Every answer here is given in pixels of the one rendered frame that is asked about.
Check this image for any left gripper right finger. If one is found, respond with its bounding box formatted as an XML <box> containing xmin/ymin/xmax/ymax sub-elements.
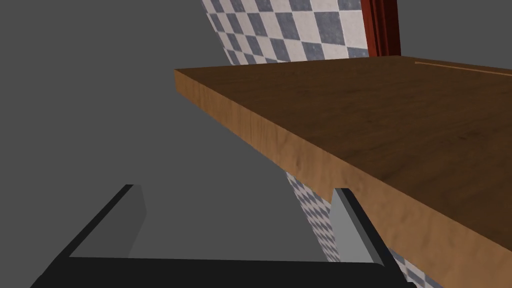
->
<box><xmin>328</xmin><ymin>187</ymin><xmax>391</xmax><ymax>268</ymax></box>

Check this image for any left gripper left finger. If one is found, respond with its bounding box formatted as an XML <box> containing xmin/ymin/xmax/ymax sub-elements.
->
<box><xmin>59</xmin><ymin>184</ymin><xmax>147</xmax><ymax>259</ymax></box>

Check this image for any brown wooden table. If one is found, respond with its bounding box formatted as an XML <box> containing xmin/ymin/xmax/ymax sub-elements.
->
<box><xmin>174</xmin><ymin>55</ymin><xmax>512</xmax><ymax>288</ymax></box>

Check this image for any red wooden door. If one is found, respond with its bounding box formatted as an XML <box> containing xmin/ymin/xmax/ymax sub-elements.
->
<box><xmin>359</xmin><ymin>0</ymin><xmax>402</xmax><ymax>58</ymax></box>

